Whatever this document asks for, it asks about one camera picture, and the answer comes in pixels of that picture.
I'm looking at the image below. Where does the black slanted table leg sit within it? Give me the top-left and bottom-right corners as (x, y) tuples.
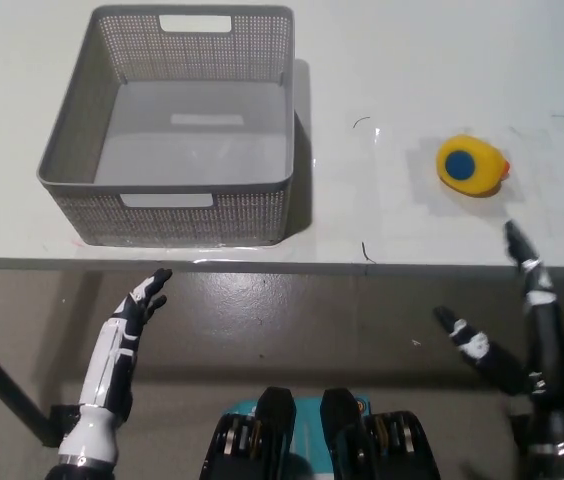
(0, 318), (52, 447)

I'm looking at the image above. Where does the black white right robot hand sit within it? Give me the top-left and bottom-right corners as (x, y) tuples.
(433, 219), (564, 417)

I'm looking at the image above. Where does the grey perforated plastic basket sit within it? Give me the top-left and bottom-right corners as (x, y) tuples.
(36, 4), (297, 248)

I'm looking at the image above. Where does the black teal robot torso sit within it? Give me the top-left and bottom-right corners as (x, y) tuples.
(199, 384), (444, 480)

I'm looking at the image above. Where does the yellow rubber duck toy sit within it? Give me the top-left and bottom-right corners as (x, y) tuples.
(435, 133), (513, 198)

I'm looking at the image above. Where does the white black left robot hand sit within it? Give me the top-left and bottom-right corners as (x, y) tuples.
(76, 267), (173, 419)

